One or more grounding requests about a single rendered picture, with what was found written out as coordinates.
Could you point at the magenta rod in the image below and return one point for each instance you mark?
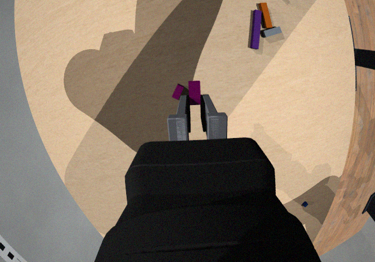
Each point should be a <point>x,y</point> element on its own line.
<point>194,92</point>
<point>177,91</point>

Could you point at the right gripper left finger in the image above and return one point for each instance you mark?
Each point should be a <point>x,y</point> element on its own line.
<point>179,125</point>

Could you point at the purple rod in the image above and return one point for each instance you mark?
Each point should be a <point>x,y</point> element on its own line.
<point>256,27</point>

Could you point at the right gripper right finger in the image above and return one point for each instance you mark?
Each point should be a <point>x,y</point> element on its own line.
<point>214,123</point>

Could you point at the orange rod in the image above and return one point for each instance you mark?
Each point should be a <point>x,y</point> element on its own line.
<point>265,15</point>

